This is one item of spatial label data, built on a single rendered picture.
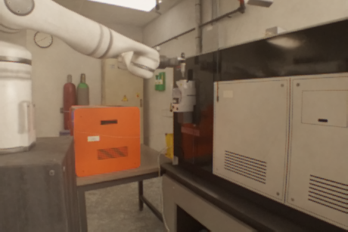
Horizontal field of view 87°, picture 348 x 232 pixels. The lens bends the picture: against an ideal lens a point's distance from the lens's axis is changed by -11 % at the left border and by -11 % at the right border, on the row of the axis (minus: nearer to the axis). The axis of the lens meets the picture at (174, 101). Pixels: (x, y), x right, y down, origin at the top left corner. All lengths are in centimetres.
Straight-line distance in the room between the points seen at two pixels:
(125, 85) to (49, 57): 155
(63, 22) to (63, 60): 394
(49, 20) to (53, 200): 34
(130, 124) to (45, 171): 107
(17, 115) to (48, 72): 396
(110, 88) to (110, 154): 284
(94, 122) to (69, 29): 90
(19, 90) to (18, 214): 22
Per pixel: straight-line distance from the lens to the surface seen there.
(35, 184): 39
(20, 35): 55
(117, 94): 418
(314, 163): 80
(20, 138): 47
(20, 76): 47
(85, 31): 54
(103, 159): 140
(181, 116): 117
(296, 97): 79
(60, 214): 41
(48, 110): 440
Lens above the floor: 121
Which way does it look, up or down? 2 degrees down
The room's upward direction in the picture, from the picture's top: straight up
